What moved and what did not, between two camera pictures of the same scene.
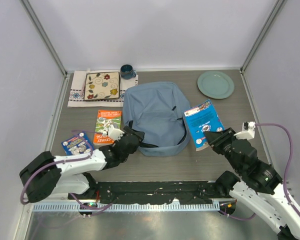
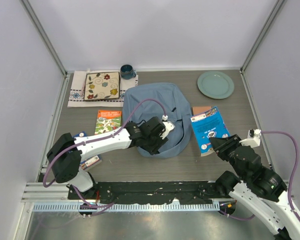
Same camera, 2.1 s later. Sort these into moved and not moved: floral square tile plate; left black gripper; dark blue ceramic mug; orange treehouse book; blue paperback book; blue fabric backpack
Moved: blue paperback book; left black gripper
Not moved: dark blue ceramic mug; blue fabric backpack; orange treehouse book; floral square tile plate
